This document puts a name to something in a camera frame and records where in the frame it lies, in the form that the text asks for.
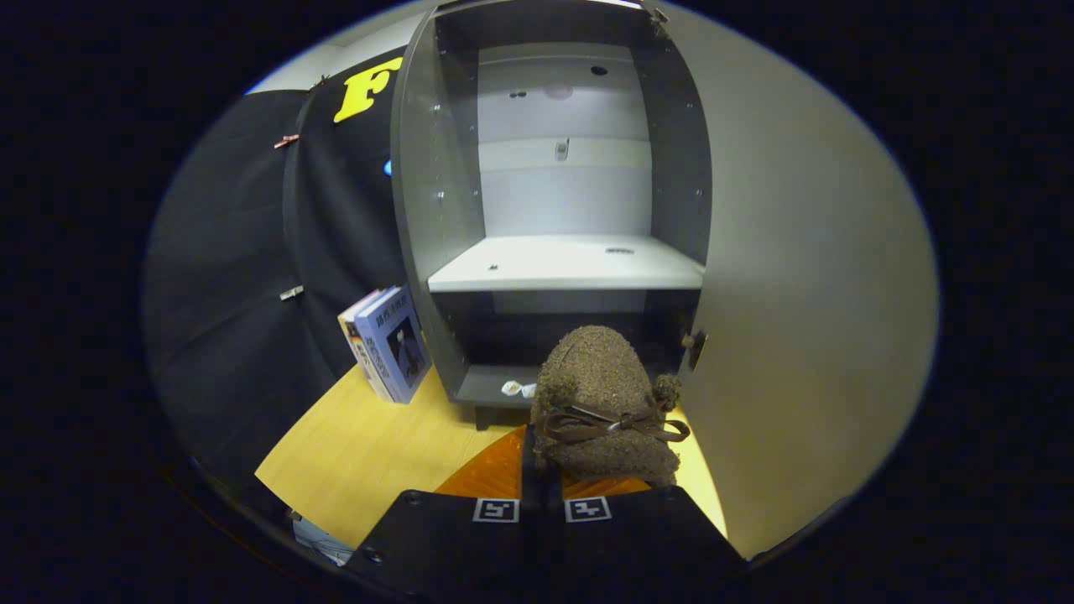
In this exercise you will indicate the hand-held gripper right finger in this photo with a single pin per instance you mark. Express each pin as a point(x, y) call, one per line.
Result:
point(604, 549)

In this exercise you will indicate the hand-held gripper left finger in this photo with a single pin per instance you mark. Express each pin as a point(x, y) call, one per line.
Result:
point(531, 537)

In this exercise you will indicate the beige shoe cabinet door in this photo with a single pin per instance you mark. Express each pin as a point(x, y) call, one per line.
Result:
point(805, 277)

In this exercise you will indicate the grey shoe cabinet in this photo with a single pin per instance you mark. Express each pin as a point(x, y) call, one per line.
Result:
point(419, 210)

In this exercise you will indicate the white cabinet shelf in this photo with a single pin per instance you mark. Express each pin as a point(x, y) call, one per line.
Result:
point(562, 264)

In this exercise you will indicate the crumpled white paper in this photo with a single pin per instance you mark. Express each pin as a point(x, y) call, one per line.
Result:
point(513, 388)

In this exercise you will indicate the pale blue item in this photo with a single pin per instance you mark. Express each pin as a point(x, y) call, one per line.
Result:
point(323, 541)

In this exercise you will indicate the blue cover book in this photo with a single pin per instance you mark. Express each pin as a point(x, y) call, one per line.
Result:
point(398, 344)

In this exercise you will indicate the white pink book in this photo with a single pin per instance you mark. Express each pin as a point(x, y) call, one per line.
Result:
point(351, 331)

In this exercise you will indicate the white clip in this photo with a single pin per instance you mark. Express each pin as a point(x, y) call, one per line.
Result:
point(291, 292)

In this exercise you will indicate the black backdrop cloth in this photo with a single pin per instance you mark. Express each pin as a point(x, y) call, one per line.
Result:
point(235, 294)

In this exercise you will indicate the pink clip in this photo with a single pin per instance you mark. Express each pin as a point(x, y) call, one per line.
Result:
point(285, 140)

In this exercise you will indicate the black binder clip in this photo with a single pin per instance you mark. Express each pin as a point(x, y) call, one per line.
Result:
point(319, 82)

